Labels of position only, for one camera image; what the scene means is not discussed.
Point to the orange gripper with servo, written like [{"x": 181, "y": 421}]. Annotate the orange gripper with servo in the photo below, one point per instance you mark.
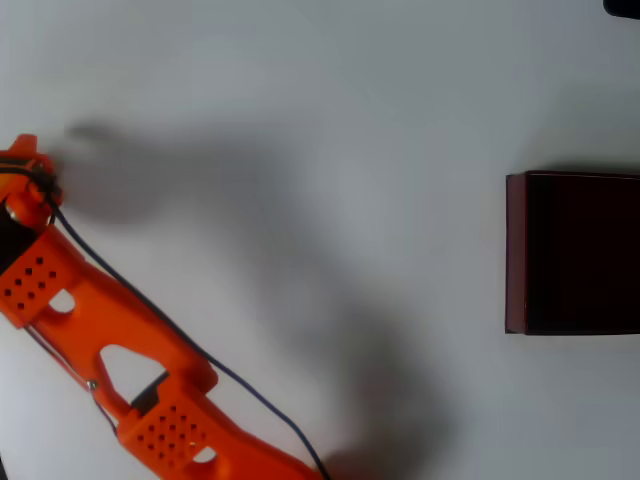
[{"x": 25, "y": 146}]

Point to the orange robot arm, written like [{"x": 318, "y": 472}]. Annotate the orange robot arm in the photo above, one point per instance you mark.
[{"x": 115, "y": 320}]

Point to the dark red box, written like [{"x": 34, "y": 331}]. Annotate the dark red box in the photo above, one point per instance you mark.
[{"x": 580, "y": 255}]

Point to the black object at corner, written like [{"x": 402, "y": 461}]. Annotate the black object at corner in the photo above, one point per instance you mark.
[{"x": 625, "y": 7}]

